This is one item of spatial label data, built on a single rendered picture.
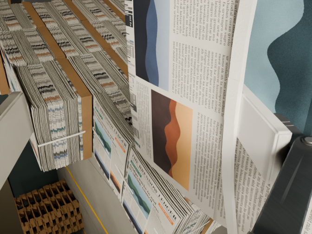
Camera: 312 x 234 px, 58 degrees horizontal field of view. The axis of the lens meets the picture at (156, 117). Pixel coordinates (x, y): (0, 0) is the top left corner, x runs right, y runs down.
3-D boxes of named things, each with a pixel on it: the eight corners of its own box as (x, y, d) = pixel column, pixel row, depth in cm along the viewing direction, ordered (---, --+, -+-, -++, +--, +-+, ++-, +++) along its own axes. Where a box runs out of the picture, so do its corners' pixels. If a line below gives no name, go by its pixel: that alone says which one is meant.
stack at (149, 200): (292, 184, 143) (155, 270, 103) (166, 61, 208) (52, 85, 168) (338, 131, 116) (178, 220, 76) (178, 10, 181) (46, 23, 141)
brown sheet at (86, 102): (92, 157, 133) (83, 160, 131) (70, 119, 150) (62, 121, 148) (92, 94, 108) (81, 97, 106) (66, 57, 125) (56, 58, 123)
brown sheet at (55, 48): (69, 117, 151) (61, 119, 148) (52, 86, 167) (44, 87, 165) (65, 55, 125) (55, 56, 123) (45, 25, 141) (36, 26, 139)
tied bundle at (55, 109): (93, 157, 134) (43, 175, 123) (71, 118, 151) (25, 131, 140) (94, 95, 109) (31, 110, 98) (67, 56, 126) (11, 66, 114)
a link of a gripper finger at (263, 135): (277, 133, 12) (294, 132, 12) (229, 79, 19) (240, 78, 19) (266, 185, 14) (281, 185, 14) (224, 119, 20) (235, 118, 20)
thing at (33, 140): (42, 170, 121) (40, 171, 121) (25, 127, 138) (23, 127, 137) (30, 105, 97) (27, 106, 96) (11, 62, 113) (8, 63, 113)
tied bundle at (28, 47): (71, 117, 151) (25, 129, 140) (53, 85, 167) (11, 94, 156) (67, 55, 125) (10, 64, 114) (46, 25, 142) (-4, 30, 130)
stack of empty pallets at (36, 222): (69, 202, 809) (21, 222, 746) (64, 177, 774) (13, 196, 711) (85, 229, 711) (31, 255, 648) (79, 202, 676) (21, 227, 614)
